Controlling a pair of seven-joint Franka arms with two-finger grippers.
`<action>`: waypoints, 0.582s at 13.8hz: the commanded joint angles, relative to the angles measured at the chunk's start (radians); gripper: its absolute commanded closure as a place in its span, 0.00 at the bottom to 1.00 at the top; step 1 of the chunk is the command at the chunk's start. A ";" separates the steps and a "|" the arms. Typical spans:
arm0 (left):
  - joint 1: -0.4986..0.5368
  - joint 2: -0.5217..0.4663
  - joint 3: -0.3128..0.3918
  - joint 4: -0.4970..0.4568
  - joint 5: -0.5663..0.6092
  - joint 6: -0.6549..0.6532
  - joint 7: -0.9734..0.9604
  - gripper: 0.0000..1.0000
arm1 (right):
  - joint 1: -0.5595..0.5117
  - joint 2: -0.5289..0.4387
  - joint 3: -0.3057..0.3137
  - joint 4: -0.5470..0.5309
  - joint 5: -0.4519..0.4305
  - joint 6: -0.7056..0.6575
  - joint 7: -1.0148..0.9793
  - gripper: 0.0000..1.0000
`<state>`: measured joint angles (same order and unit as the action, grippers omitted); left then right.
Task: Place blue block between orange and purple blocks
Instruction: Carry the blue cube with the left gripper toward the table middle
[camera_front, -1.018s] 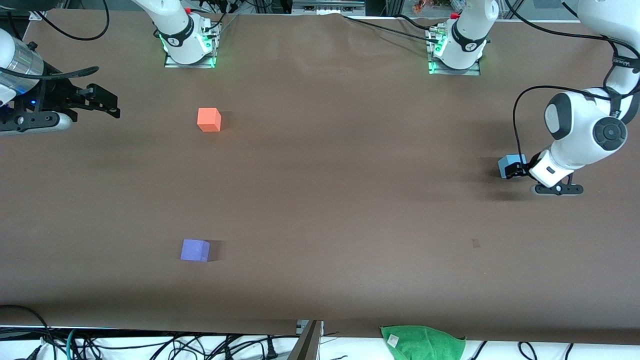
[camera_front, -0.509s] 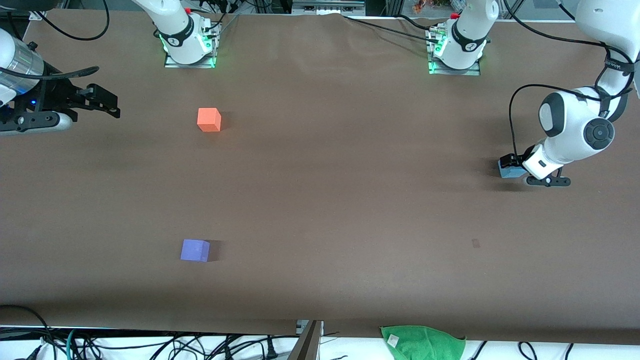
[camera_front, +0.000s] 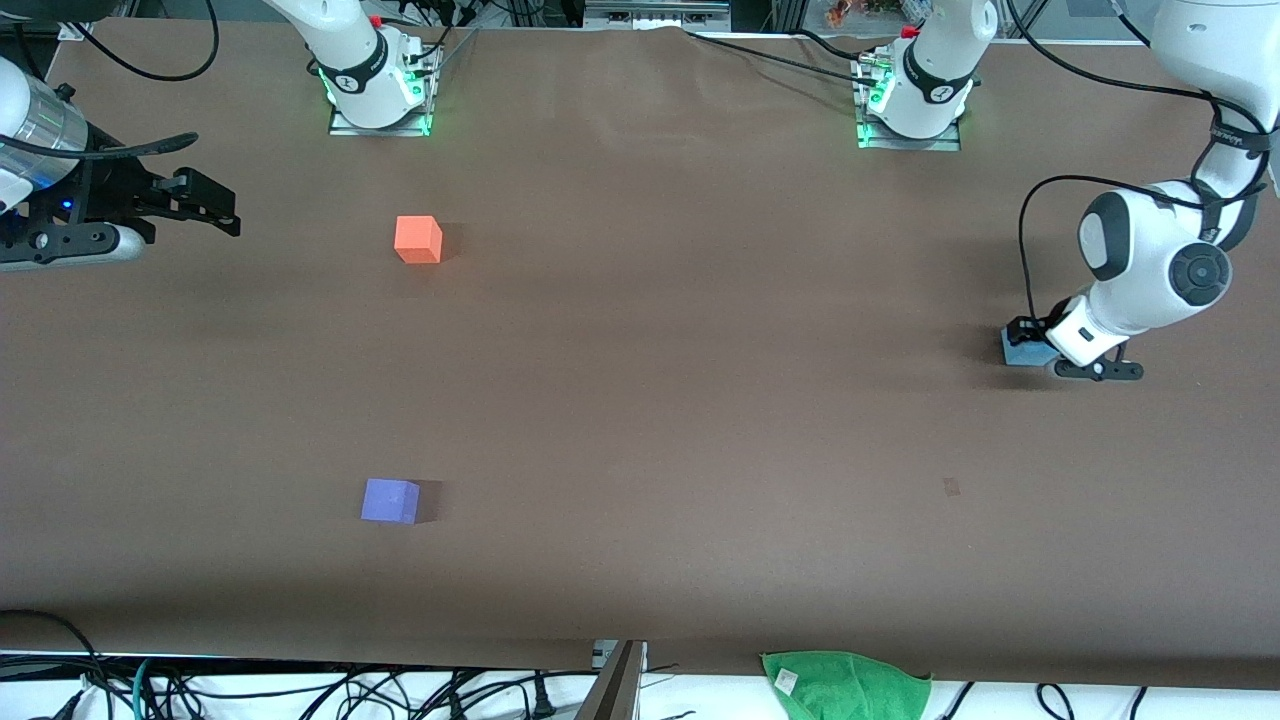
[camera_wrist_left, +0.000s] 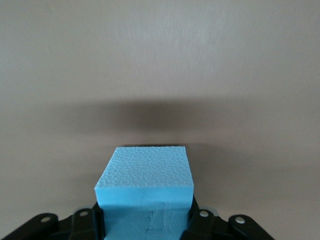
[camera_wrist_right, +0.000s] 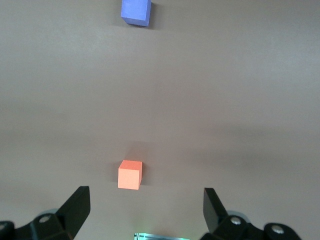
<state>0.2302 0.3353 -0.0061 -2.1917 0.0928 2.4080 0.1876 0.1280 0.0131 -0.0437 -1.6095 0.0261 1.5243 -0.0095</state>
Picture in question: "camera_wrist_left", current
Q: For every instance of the blue foam block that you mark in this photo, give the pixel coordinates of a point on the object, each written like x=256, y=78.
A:
x=147, y=180

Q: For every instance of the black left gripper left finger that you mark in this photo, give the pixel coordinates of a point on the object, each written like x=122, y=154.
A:
x=62, y=228

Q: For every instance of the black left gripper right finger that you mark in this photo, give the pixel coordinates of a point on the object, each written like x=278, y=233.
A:
x=215, y=228

